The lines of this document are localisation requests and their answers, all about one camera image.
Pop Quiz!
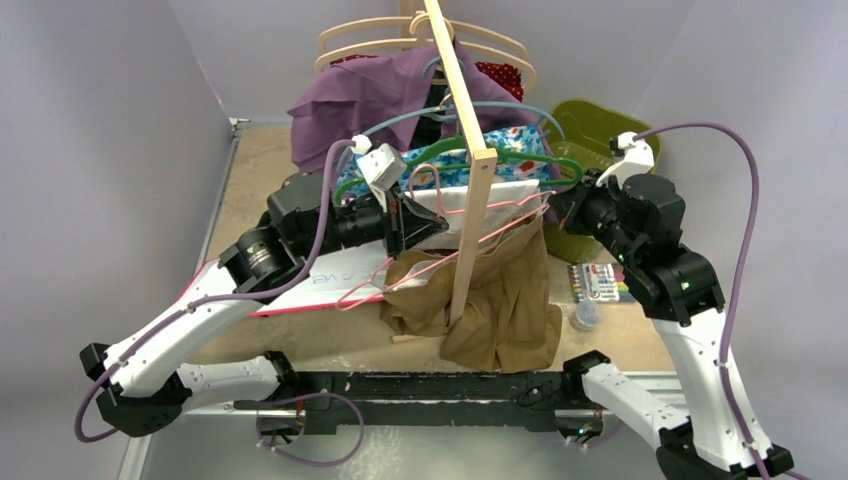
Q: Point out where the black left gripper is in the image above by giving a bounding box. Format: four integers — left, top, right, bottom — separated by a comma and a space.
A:
300, 180, 449, 260

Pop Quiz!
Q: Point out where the pink wire hanger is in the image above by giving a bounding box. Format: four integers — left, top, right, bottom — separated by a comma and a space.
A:
335, 184, 551, 311

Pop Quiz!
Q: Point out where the tan pleated skirt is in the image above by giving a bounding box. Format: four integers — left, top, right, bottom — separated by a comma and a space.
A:
380, 217, 562, 373

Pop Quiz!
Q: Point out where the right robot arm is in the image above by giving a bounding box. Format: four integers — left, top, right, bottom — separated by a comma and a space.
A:
547, 170, 794, 479

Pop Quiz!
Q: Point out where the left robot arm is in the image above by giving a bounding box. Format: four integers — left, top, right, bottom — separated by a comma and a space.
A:
80, 174, 448, 437

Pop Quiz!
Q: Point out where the green plastic hanger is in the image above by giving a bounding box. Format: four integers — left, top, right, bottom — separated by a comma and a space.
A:
332, 135, 586, 205

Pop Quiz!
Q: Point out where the grey-blue plastic hanger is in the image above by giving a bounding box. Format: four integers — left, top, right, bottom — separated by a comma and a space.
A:
336, 55, 566, 174

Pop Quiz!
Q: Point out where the front wooden hanger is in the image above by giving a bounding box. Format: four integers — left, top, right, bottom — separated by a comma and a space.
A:
314, 36, 538, 91

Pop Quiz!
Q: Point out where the wooden hanger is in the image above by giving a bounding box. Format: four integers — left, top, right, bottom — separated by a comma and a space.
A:
314, 36, 538, 91
318, 13, 508, 54

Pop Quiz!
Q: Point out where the rear wooden hanger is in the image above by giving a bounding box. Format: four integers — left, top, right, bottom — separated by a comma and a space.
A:
318, 13, 508, 54

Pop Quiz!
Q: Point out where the white garment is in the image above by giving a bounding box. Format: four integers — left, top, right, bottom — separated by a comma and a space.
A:
413, 180, 544, 250

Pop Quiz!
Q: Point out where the blue floral garment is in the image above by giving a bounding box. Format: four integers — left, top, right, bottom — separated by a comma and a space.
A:
334, 125, 552, 203

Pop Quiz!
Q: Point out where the red-edged whiteboard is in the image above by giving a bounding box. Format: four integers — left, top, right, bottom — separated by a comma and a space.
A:
179, 242, 386, 317

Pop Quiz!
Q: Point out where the green plastic basket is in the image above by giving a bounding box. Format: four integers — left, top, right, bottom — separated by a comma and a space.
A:
543, 99, 650, 264

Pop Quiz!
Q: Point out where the marker pen box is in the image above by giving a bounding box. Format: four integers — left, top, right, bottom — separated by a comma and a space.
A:
568, 263, 636, 303

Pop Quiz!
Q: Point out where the wooden clothes rack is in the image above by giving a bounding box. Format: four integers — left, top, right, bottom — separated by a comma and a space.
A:
409, 0, 498, 328

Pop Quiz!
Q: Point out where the small clear plastic cup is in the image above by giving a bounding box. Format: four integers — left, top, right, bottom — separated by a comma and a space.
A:
570, 300, 604, 332

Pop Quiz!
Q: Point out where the purple garment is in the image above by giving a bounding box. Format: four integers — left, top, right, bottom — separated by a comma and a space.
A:
288, 45, 550, 172

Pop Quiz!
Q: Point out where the red polka dot garment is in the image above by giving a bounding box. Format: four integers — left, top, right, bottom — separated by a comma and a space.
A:
475, 62, 524, 102

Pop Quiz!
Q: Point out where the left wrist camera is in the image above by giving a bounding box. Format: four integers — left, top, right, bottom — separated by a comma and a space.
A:
352, 135, 407, 213

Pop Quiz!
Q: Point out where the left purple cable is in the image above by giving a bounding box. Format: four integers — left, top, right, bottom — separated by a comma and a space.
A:
74, 137, 359, 444

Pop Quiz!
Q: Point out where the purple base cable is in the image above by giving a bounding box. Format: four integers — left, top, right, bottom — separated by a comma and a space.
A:
255, 392, 367, 468

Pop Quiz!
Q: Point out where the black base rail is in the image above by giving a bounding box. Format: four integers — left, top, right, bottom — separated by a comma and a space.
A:
234, 371, 607, 438

